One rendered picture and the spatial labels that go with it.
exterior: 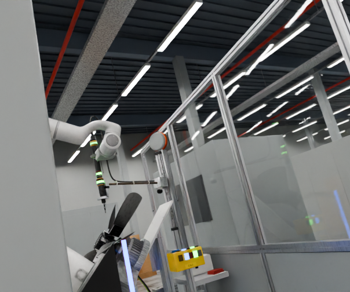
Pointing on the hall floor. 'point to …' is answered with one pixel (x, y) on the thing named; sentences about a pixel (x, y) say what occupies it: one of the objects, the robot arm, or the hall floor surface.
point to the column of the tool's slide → (180, 241)
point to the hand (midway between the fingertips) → (102, 157)
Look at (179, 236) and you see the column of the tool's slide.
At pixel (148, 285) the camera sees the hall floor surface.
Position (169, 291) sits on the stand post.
